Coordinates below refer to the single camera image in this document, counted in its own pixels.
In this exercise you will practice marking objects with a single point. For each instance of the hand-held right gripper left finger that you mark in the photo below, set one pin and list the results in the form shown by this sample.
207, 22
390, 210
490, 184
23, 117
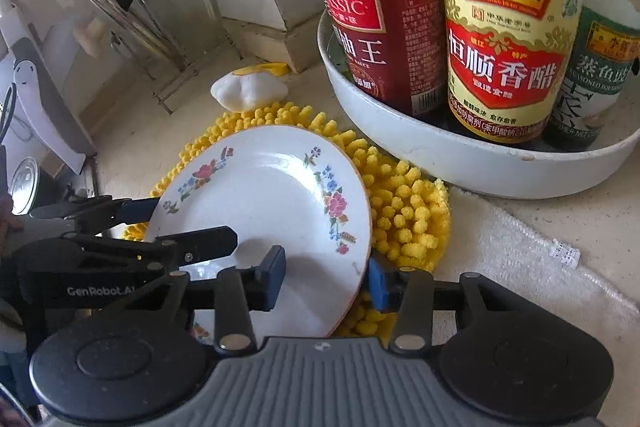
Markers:
272, 279

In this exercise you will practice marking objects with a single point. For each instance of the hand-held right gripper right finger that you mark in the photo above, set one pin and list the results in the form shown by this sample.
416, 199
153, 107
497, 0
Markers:
377, 283

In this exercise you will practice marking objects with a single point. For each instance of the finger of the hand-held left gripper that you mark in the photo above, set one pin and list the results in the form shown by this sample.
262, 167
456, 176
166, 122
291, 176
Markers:
210, 243
140, 210

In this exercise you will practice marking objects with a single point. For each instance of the white floral plate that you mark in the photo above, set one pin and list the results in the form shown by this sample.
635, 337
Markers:
260, 197

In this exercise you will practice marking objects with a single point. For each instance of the yellow chenille mat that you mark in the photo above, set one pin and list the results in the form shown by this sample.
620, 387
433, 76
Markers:
405, 217

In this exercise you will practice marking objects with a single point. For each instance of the shiny metal knob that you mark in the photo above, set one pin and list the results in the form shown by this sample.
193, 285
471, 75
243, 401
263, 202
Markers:
24, 184

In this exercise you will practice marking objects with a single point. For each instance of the white towel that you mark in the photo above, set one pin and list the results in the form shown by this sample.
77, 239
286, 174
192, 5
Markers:
505, 252

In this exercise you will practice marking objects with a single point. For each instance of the white round tray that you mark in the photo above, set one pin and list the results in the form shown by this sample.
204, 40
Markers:
450, 159

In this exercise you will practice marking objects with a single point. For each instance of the white lumpy object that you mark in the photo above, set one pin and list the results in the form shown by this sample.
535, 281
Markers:
245, 92

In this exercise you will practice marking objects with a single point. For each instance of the white kitchen appliance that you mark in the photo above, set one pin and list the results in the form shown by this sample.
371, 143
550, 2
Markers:
30, 77

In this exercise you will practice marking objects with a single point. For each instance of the yellow plastic piece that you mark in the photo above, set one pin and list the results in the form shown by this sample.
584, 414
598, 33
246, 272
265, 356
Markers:
267, 68

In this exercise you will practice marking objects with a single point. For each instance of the glass pot lid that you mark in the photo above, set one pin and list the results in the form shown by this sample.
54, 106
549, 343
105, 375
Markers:
100, 4

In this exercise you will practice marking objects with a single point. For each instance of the yellow label vinegar bottle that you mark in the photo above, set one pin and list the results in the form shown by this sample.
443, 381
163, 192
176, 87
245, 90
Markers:
500, 57

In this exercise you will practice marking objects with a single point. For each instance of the red label soy sauce bottle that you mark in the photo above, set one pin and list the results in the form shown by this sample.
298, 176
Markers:
350, 7

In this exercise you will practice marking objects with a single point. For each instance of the green label sauce bottle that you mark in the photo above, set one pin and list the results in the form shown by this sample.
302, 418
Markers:
592, 77

